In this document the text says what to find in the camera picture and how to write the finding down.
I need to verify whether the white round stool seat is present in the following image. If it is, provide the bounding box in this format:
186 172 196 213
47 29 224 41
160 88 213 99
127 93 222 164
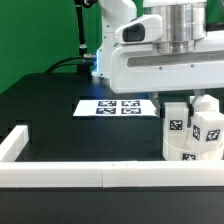
162 140 224 161

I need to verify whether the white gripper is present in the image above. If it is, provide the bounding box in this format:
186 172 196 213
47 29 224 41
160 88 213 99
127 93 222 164
109 13 224 118

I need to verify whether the white marker sheet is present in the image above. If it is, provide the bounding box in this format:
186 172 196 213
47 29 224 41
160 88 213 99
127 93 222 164
73 99 155 117

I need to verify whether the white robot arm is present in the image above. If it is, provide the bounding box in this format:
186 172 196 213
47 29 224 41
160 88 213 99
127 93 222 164
93 0 224 115

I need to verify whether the black cable with connector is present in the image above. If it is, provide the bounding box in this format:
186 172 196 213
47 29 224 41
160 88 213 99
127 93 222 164
45 53 98 75

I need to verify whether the white U-shaped fence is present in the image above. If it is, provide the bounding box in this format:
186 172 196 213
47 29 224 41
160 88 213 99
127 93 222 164
0 125 224 188

